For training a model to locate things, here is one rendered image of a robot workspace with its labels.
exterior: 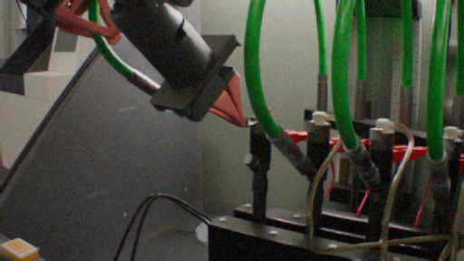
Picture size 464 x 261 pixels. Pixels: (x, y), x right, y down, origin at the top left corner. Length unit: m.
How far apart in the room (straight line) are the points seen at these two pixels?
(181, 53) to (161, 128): 0.47
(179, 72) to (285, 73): 0.44
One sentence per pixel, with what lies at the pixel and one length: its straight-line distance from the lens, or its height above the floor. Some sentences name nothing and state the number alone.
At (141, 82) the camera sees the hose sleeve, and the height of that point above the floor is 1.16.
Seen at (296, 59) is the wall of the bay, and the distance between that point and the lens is 0.87.
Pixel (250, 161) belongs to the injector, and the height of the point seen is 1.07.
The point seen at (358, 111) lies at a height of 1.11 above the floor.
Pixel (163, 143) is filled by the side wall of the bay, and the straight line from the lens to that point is 0.92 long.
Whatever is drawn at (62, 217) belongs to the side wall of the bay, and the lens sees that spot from 0.78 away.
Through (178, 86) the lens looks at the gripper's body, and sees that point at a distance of 0.48.
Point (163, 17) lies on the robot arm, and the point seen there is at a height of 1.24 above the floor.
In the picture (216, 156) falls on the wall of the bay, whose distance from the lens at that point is 1.00.
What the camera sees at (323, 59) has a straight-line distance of 0.75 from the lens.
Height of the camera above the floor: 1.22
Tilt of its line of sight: 12 degrees down
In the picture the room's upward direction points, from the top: straight up
